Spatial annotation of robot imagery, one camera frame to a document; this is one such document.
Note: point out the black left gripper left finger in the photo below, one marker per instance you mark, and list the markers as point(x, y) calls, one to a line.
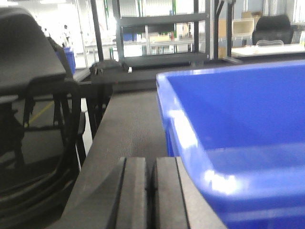
point(119, 202)

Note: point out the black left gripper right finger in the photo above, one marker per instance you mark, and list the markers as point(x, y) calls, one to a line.
point(177, 204)

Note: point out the distant blue bin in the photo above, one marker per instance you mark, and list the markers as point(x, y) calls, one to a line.
point(70, 58)

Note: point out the black conveyor belt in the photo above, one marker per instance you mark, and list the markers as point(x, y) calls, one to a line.
point(130, 127)

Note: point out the cardboard boxes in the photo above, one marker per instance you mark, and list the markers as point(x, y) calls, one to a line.
point(242, 30)

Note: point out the white table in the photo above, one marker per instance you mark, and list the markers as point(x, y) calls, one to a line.
point(255, 50)

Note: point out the black office chair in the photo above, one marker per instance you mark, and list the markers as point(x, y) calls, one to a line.
point(271, 28)

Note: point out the large blue plastic bin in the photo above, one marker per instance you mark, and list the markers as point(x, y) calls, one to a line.
point(240, 133)

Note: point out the black metal shelving unit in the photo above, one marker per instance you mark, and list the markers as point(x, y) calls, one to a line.
point(200, 30)

